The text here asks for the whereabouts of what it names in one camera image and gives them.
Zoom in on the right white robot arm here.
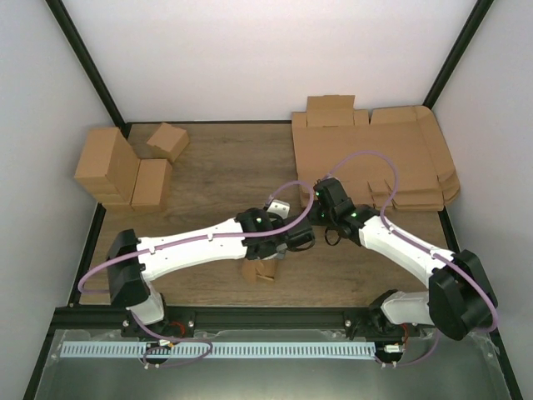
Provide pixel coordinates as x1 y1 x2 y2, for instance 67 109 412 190
310 177 497 341

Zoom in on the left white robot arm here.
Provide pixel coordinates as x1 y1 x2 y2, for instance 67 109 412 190
107 208 315 337

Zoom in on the small tilted cardboard box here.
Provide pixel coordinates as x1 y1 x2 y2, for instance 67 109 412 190
147 122 190 163

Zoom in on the tall folded cardboard box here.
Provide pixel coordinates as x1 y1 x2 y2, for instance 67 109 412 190
74 127 140 212

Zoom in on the stack of flat cardboard blanks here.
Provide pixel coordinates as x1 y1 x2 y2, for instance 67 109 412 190
291 95 460 211

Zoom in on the clear plastic sheet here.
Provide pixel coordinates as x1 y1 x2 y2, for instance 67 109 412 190
36 331 511 399

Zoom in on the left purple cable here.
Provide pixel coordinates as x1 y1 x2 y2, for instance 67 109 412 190
77 181 316 370

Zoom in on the purple cable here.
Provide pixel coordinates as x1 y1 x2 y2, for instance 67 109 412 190
320 150 500 370
77 181 316 370

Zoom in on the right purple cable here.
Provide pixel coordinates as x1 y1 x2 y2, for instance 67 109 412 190
320 150 500 370

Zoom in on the light blue slotted cable duct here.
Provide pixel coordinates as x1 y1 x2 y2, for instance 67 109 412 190
60 341 376 360

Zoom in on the black aluminium frame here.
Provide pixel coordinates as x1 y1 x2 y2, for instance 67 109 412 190
23 1 522 399

